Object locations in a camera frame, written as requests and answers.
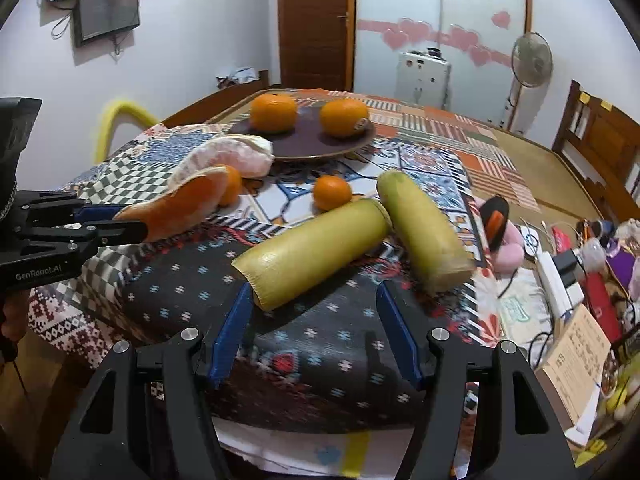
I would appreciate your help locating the small orange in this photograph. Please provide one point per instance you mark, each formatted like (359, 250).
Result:
(233, 185)
(332, 192)

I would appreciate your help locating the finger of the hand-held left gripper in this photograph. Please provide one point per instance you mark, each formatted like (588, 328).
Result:
(120, 234)
(95, 212)

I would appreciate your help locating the yellow sugarcane piece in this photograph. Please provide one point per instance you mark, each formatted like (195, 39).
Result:
(305, 250)

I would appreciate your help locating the standing fan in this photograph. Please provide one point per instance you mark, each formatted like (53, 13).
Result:
(532, 60)

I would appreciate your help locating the tan woven mat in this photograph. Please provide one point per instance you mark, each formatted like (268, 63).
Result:
(545, 170)

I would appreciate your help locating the black charger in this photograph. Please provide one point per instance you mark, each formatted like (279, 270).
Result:
(567, 264)

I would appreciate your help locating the orange pomelo peel piece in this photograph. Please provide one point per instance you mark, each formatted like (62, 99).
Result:
(180, 205)

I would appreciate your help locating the frosted glass partition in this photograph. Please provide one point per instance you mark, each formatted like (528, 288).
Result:
(400, 0)

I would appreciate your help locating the brown wooden door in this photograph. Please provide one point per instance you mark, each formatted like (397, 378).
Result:
(315, 25)

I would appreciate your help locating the white power strip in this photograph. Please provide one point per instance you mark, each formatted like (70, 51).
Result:
(552, 280)

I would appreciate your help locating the brown cardboard sheet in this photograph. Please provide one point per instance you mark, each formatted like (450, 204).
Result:
(575, 360)

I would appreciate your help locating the red box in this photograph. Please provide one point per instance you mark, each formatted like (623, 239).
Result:
(602, 305)

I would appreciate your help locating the dark brown plate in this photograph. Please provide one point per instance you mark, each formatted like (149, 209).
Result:
(310, 142)

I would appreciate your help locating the purple cloth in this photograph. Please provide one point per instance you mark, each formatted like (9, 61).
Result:
(622, 267)

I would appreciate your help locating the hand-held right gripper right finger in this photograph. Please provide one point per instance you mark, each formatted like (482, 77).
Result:
(400, 335)

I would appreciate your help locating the black and orange tool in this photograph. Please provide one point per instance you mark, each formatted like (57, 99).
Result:
(495, 225)

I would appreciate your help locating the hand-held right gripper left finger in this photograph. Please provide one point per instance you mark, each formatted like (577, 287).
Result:
(232, 330)

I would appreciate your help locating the large orange with sticker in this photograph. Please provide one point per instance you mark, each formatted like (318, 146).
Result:
(344, 117)

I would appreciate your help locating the white appliance box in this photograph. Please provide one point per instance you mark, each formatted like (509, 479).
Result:
(422, 77)

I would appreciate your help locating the patterned patchwork blanket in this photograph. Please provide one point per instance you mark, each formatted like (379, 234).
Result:
(320, 340)

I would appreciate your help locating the white printed cloth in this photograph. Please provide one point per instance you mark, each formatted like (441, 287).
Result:
(522, 305)

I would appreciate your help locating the pink plush slipper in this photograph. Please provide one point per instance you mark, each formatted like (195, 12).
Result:
(512, 255)

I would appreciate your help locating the green sugarcane piece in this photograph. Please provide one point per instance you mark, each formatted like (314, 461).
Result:
(420, 230)

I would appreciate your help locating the person's left hand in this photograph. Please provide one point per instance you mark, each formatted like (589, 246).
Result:
(12, 320)

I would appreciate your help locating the wall monitor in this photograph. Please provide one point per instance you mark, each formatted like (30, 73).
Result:
(107, 12)

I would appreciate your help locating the crumpled cloth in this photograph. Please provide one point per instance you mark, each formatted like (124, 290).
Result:
(237, 76)

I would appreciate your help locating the yellow foam tube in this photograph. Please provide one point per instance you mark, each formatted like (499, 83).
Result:
(122, 109)

